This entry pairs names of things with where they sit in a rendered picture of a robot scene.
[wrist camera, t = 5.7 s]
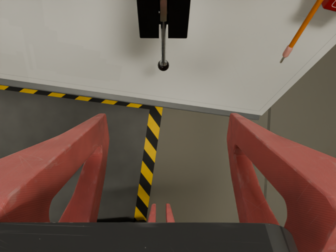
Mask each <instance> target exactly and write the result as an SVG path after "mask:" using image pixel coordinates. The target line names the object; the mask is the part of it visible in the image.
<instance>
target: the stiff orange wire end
mask: <svg viewBox="0 0 336 252"><path fill-rule="evenodd" d="M322 2H323V0H317V1H316V2H315V4H314V5H313V7H312V9H311V10H310V12H309V13H308V15H307V17H306V18H305V20H304V21H303V23H302V25H301V26H300V28H299V29H298V31H297V33H296V34H295V36H294V37H293V39H292V41H291V42H290V44H289V45H288V46H287V47H286V49H285V50H284V52H283V54H282V56H283V57H282V59H281V60H280V63H282V62H283V60H284V59H285V58H287V57H288V56H289V54H290V53H291V51H292V50H293V47H294V45H295V44H296V42H297V40H298V39H299V37H300V36H301V34H302V33H303V31H304V30H305V28H306V27H307V25H308V23H309V22H310V20H311V19H312V17H313V16H314V14H315V13H316V11H317V10H318V8H319V6H320V5H321V3H322Z"/></svg>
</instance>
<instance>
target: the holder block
mask: <svg viewBox="0 0 336 252"><path fill-rule="evenodd" d="M136 4H137V15H138V26H139V37H140V38H148V39H159V25H160V24H161V22H160V13H159V10H160V0H136ZM190 5H191V0H167V10H168V13H167V22H166V24H167V25H168V39H186V38H187V37H188V26H189V16H190Z"/></svg>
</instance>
